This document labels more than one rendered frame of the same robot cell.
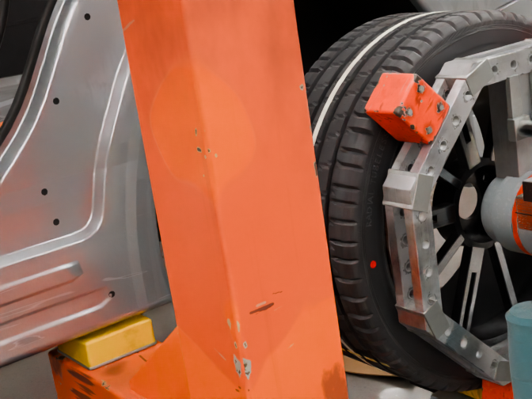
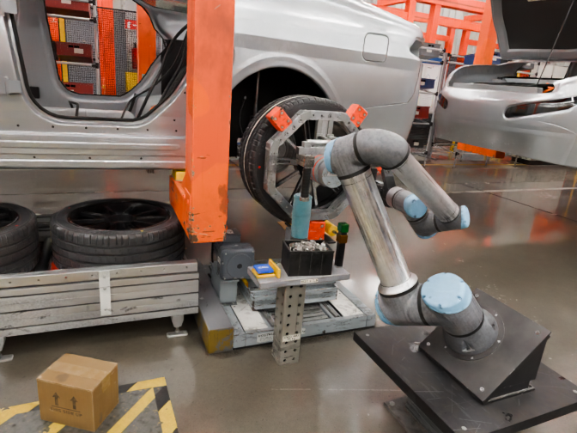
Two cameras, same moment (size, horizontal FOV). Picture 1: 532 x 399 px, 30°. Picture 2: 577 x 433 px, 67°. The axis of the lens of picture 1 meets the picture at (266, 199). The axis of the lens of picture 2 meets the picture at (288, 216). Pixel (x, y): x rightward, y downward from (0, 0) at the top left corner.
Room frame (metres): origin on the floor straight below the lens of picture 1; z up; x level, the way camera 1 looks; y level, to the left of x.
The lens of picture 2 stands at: (-0.56, -0.68, 1.25)
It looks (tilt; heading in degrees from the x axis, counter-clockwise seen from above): 17 degrees down; 10
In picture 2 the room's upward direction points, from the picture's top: 5 degrees clockwise
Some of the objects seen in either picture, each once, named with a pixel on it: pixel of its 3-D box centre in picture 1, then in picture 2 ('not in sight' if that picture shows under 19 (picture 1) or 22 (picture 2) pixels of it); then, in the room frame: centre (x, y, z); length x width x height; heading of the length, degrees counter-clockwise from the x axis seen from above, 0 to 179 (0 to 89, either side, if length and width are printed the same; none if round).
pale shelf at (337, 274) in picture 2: not in sight; (299, 272); (1.21, -0.43, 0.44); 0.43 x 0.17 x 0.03; 124
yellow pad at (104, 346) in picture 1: (104, 335); (185, 173); (1.68, 0.32, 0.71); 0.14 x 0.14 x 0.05; 34
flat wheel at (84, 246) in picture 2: not in sight; (121, 234); (1.42, 0.57, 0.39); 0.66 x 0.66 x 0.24
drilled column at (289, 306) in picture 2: not in sight; (288, 318); (1.19, -0.40, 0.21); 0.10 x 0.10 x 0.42; 34
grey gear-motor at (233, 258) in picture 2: not in sight; (228, 261); (1.60, 0.03, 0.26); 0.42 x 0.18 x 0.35; 34
